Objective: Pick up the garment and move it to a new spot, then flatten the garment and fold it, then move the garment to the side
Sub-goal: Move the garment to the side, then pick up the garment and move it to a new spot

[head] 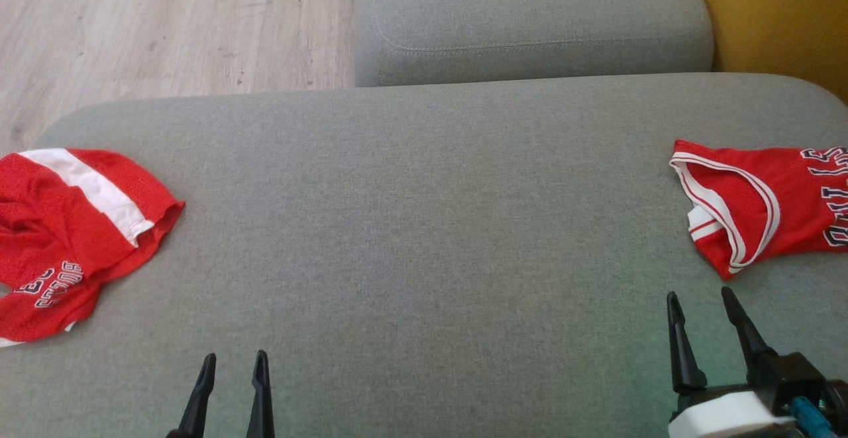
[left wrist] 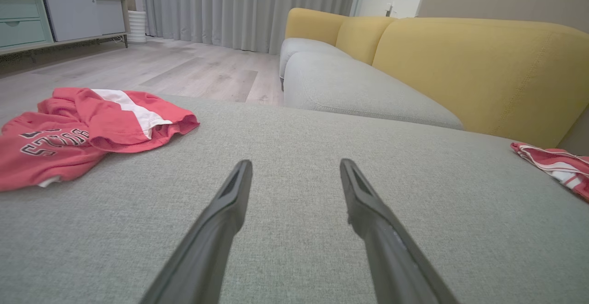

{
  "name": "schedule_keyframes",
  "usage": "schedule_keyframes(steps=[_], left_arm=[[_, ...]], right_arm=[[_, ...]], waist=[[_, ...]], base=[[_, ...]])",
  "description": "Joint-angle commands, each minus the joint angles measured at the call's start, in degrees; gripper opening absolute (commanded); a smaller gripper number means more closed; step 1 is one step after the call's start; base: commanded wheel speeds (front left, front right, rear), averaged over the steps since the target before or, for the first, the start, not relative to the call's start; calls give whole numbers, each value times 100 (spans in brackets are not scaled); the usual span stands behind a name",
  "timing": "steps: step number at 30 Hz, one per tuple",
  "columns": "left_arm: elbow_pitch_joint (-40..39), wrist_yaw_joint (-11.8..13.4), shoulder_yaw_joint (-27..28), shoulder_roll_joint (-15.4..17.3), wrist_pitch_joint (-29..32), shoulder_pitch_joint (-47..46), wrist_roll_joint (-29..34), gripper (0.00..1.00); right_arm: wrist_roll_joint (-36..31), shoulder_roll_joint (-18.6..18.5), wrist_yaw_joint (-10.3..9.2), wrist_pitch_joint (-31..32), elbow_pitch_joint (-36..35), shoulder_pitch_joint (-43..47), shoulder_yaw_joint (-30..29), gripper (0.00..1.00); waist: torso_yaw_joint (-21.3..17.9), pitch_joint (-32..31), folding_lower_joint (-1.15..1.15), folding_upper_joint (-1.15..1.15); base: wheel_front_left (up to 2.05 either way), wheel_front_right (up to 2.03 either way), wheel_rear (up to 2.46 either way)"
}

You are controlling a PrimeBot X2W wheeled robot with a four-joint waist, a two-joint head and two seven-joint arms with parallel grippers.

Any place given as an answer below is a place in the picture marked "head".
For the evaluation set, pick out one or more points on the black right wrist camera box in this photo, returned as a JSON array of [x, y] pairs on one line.
[[788, 375]]

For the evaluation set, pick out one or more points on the red and white basketball jersey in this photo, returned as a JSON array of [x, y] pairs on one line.
[[795, 206]]

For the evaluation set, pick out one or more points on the grey fabric sofa seat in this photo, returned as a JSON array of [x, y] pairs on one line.
[[430, 226]]

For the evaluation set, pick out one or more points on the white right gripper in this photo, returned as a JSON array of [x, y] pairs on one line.
[[722, 418]]

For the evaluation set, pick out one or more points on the red mesh basketball shorts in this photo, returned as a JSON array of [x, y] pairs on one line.
[[40, 226]]

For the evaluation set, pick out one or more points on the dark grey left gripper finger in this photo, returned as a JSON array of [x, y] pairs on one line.
[[199, 405], [261, 405]]

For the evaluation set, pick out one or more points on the grey fabric sofa cushion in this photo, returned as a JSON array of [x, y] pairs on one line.
[[530, 20]]

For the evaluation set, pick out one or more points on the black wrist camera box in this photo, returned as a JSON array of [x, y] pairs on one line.
[[177, 434], [788, 375]]

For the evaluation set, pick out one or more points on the yellow cushion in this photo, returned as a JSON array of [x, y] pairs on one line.
[[782, 14]]

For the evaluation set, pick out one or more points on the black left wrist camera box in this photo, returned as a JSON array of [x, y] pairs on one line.
[[177, 434]]

